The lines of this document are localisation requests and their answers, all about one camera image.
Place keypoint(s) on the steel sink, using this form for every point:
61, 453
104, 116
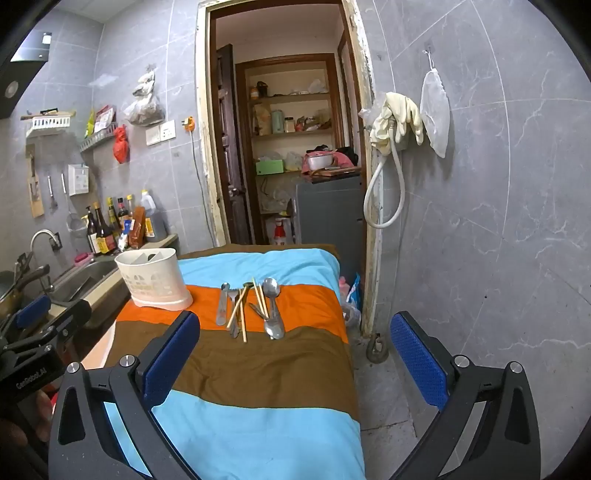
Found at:
87, 279

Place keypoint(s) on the pink container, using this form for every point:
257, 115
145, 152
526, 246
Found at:
343, 284

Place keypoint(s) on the wooden knife board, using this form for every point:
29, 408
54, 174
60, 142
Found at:
36, 203

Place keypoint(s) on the black range hood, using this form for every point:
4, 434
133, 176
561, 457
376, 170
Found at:
25, 69

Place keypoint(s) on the metal faucet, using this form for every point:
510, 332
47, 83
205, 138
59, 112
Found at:
41, 232

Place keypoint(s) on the hanging metal strainer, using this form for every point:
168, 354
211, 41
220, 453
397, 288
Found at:
76, 224

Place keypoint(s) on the dark wooden door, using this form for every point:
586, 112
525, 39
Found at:
228, 152

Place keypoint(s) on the blue and white packet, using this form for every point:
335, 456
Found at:
123, 240

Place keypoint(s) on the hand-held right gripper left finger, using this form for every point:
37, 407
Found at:
171, 360

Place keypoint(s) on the green box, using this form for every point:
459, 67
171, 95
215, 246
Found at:
270, 167

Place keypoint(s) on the pale green thermos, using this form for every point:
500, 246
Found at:
277, 122

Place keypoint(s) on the metal pot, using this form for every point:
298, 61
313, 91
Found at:
320, 162

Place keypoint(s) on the clear glass bottle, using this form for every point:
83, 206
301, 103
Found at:
130, 205

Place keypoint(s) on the pink sponge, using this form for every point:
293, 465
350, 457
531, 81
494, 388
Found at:
83, 259

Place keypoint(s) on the red and white bottle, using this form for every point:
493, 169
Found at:
280, 233

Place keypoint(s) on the wooden cutting board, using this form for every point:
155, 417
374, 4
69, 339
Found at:
337, 171

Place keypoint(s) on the rusty metal floor fitting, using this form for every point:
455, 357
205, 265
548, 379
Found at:
369, 350

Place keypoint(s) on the red plastic bag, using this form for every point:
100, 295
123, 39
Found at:
120, 145

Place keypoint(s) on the black wok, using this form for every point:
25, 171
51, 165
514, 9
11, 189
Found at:
9, 295

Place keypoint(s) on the blue and white plastic bag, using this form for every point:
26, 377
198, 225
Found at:
353, 290

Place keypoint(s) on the person's left hand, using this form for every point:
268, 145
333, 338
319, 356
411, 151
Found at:
39, 410

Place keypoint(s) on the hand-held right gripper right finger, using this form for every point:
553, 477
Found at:
418, 364

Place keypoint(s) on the white mesh bag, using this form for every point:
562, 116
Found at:
435, 115

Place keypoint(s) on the white wall socket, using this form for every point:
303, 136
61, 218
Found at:
167, 130

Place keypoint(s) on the grey cabinet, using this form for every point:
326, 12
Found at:
328, 212

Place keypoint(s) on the pink cloth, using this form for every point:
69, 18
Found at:
340, 159

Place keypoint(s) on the clear bag of dried goods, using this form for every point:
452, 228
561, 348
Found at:
145, 110

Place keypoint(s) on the cream plastic utensil holder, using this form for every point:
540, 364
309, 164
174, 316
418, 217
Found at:
152, 281

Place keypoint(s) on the brown wooden shelf unit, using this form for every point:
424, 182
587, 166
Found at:
295, 98

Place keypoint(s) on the metal fork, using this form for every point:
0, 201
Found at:
235, 323

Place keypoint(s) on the orange wall plug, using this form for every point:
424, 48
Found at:
189, 123

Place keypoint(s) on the white wall switch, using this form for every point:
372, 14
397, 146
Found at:
153, 135

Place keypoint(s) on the small jar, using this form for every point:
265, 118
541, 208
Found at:
289, 125

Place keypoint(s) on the worn white door frame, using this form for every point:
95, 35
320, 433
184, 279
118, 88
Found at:
203, 138

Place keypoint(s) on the red-brown chili packet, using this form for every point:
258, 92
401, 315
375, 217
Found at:
137, 230

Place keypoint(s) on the brown paper bag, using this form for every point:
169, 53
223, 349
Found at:
262, 119

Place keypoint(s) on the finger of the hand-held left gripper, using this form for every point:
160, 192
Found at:
32, 310
69, 316

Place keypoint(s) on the wooden spoon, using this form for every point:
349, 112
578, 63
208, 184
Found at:
238, 309

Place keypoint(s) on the striped blue orange brown blanket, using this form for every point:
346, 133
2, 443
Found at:
258, 369

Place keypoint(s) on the small white wall basket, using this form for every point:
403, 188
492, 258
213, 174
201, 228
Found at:
78, 180

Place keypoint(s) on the cream rubber glove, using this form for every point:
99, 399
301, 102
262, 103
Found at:
379, 129
406, 115

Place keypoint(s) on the hanging metal peeler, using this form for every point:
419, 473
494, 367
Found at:
52, 196

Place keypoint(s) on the metal wall shelf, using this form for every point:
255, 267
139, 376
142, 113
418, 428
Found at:
94, 141

